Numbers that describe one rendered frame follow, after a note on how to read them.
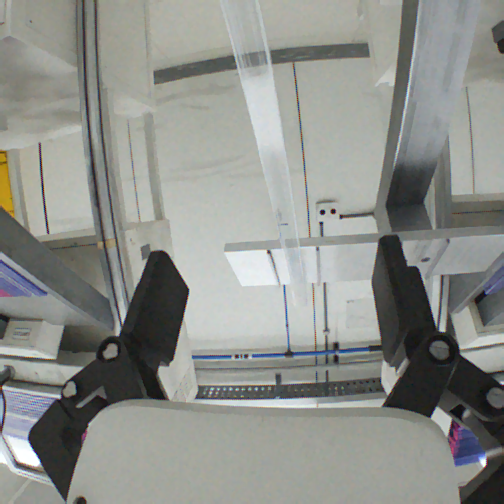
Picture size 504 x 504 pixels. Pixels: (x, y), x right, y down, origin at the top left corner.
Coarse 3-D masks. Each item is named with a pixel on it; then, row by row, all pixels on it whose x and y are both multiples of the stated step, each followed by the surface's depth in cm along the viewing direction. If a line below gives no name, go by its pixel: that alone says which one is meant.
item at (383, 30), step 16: (368, 0) 77; (496, 0) 36; (368, 16) 81; (384, 16) 69; (400, 16) 59; (480, 16) 42; (496, 16) 41; (368, 32) 84; (384, 32) 71; (480, 32) 48; (384, 48) 74; (480, 48) 56; (496, 48) 55; (384, 64) 77; (480, 64) 65; (496, 64) 64; (384, 80) 83; (464, 80) 79; (480, 80) 78; (496, 80) 76
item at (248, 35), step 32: (224, 0) 9; (256, 0) 9; (256, 32) 10; (256, 64) 11; (256, 96) 12; (256, 128) 14; (288, 160) 17; (288, 192) 18; (288, 224) 20; (288, 256) 24
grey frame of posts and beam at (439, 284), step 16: (448, 144) 51; (448, 160) 52; (448, 176) 52; (432, 192) 54; (448, 192) 53; (432, 208) 55; (448, 208) 53; (432, 224) 55; (448, 224) 54; (432, 288) 57; (448, 288) 57; (432, 304) 58; (464, 352) 56; (480, 352) 55; (496, 352) 55; (480, 368) 56; (496, 368) 56
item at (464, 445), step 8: (456, 424) 58; (448, 432) 63; (456, 432) 57; (464, 432) 57; (472, 432) 57; (448, 440) 62; (456, 440) 58; (464, 440) 57; (472, 440) 57; (456, 448) 58; (464, 448) 58; (472, 448) 57; (480, 448) 57; (456, 456) 58; (464, 456) 58; (472, 456) 58; (480, 456) 58; (456, 464) 59; (464, 464) 59
